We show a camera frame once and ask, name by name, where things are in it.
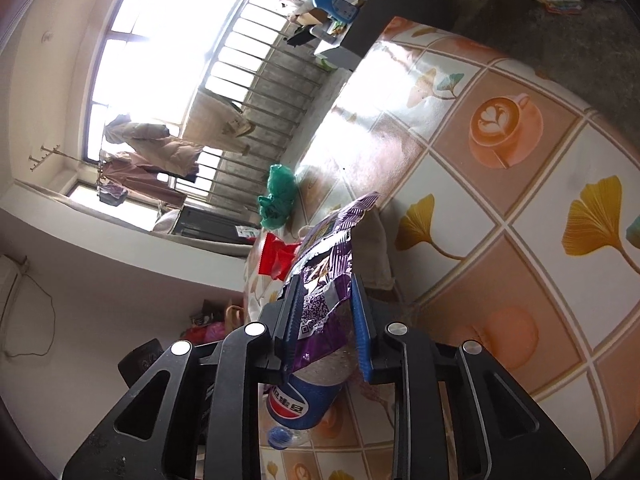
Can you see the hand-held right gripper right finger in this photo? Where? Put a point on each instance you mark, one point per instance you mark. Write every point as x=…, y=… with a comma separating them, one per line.
x=362, y=330

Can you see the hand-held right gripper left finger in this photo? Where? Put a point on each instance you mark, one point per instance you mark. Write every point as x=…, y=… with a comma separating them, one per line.
x=292, y=307

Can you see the purple snack packet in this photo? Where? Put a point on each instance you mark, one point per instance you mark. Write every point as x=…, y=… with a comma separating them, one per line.
x=325, y=270

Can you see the red snack packet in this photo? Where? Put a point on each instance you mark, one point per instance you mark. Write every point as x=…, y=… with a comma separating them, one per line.
x=272, y=255

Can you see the red and pink bags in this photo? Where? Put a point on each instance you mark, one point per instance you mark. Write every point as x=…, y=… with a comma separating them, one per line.
x=210, y=332

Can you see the plastic bottle with blue label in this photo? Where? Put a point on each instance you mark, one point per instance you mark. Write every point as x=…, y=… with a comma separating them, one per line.
x=300, y=400

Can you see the green plastic bag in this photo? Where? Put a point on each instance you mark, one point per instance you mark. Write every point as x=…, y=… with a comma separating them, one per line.
x=277, y=190

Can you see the printed tablecloth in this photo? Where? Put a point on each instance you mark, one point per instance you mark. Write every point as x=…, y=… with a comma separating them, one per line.
x=500, y=200

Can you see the pink hanging garment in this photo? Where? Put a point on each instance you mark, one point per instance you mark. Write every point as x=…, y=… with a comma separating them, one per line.
x=140, y=180

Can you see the beige cloth on railing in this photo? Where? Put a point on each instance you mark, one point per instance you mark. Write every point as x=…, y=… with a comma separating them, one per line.
x=215, y=120

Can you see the beige hanging jacket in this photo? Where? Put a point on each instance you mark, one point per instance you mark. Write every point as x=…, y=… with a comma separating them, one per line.
x=160, y=147

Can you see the metal window railing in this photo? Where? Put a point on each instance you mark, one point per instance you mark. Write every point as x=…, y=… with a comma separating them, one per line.
x=280, y=90

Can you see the green white tissue box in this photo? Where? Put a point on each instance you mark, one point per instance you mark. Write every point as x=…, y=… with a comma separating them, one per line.
x=325, y=63

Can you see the black flat object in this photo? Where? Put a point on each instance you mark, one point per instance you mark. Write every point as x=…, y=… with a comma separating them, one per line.
x=300, y=38

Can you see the blue detergent bottle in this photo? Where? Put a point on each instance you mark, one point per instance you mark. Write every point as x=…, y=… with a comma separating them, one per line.
x=337, y=5

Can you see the wall hook rack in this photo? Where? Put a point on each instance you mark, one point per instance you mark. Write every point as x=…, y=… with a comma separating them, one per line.
x=45, y=155

